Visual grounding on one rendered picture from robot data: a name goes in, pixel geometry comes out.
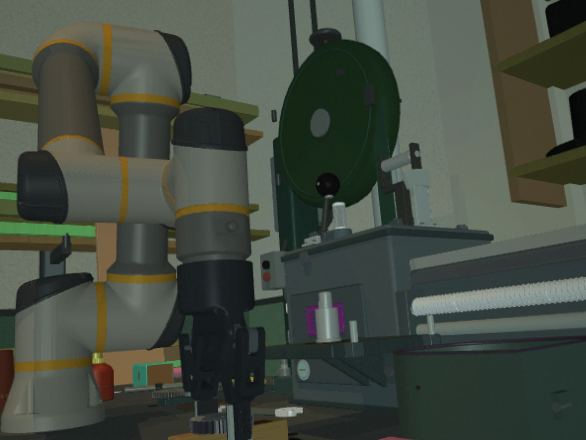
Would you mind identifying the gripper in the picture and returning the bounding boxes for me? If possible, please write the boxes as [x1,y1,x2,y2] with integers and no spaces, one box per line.
[176,260,268,437]

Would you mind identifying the grey gear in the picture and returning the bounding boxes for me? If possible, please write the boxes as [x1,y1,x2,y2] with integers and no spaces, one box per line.
[189,413,228,436]

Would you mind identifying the dark grey rack shelf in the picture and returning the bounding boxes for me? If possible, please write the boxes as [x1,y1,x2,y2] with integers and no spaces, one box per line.
[264,333,442,388]

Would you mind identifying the white stud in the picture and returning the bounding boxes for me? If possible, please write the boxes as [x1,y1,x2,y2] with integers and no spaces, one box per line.
[315,290,343,344]

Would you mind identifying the brown box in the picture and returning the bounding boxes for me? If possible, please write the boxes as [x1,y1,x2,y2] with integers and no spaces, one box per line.
[146,362,176,384]

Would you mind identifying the green block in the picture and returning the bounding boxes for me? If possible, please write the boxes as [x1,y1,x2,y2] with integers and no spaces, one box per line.
[132,361,177,388]

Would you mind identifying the red canister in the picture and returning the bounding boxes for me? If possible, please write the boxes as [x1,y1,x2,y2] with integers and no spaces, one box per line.
[90,351,115,403]

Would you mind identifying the grey control box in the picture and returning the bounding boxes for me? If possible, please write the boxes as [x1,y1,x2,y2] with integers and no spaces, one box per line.
[259,250,286,292]

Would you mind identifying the grey lathe body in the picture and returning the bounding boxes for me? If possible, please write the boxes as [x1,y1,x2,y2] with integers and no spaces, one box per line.
[272,137,586,410]

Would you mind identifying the white cylindrical knob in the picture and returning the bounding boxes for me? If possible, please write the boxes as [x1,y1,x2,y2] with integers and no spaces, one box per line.
[331,201,352,233]

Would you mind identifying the red container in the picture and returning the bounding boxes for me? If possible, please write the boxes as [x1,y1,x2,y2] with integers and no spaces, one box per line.
[0,349,15,405]

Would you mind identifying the black ball lever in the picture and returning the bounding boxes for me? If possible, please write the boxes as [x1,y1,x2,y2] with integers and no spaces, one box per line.
[315,172,341,237]

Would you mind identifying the dark green bin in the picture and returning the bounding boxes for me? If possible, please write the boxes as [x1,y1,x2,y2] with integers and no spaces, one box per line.
[392,335,586,440]

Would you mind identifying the white upright block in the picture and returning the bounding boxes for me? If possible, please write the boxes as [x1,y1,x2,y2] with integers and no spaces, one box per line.
[404,172,433,226]

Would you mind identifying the white lead screw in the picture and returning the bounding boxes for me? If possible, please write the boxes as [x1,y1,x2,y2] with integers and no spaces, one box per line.
[411,274,586,318]

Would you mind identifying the dark green round cover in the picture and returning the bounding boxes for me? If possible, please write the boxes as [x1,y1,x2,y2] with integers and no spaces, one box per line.
[277,38,404,209]

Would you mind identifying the black round cap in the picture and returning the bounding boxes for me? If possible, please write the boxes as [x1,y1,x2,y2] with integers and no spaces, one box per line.
[308,27,343,47]

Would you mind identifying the white vertical pipe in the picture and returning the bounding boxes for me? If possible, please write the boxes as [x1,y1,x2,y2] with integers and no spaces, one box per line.
[351,0,391,229]

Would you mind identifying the brown wooden shelf unit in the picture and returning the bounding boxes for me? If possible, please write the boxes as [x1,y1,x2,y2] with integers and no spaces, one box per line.
[479,0,586,210]

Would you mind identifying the black bracket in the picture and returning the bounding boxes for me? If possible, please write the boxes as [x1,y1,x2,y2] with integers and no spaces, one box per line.
[38,232,73,279]

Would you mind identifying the white cylinder handle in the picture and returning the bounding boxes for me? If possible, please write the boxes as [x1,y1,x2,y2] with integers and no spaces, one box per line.
[380,151,416,175]

